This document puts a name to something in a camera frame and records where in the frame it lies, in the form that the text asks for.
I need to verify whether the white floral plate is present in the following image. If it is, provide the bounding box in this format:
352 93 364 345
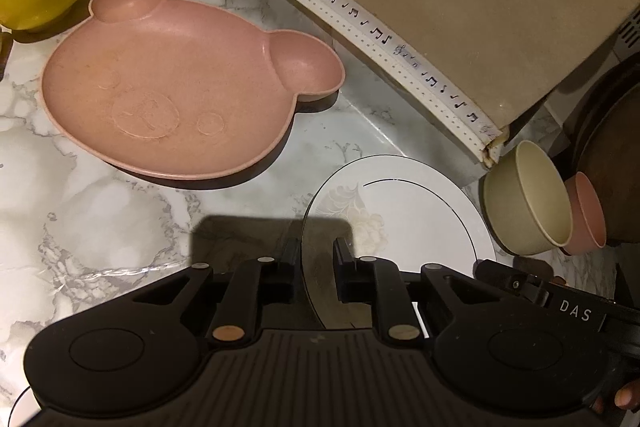
302 154 497 328

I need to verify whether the pink bear-shaped plate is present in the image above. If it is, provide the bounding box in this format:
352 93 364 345
41 0 346 180

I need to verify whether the beige box with music-note trim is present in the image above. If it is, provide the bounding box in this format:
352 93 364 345
187 0 508 165

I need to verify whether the person's right hand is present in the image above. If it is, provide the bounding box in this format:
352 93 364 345
592 379 640 415

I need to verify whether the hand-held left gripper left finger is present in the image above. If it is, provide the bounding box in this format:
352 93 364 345
125 237 303 348

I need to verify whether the beige-green cup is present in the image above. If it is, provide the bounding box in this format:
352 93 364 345
482 139 573 256

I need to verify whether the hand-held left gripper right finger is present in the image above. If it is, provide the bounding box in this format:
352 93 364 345
332 237 506 348

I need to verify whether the round wooden board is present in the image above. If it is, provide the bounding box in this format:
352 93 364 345
570 57 640 248

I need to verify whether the pink bowl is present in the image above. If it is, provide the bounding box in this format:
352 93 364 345
560 172 607 256

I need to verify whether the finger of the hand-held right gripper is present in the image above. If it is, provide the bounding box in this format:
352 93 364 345
474 259 556 307

